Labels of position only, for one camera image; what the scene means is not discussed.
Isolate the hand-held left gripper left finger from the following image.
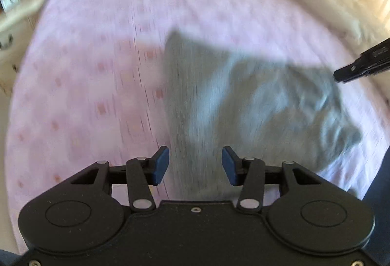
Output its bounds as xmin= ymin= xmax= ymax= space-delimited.
xmin=71 ymin=146 xmax=170 ymax=212

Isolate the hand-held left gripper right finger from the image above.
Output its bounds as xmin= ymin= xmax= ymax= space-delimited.
xmin=221 ymin=146 xmax=322 ymax=212

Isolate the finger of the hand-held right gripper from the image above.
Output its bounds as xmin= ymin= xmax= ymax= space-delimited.
xmin=333 ymin=40 xmax=390 ymax=84

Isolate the grey speckled blanket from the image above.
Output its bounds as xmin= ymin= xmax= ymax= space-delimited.
xmin=163 ymin=29 xmax=363 ymax=202

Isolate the bed with pink sheet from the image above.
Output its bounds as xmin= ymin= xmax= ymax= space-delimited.
xmin=6 ymin=0 xmax=390 ymax=254

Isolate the person's right leg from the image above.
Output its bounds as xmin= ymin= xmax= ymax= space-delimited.
xmin=347 ymin=144 xmax=390 ymax=266

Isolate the person's leg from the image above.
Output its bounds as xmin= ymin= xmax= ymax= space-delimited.
xmin=0 ymin=249 xmax=22 ymax=266
xmin=347 ymin=144 xmax=390 ymax=266

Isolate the person's left leg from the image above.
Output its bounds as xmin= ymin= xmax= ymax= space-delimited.
xmin=0 ymin=249 xmax=22 ymax=266

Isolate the cream nightstand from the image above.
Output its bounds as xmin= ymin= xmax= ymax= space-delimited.
xmin=0 ymin=0 xmax=57 ymax=96

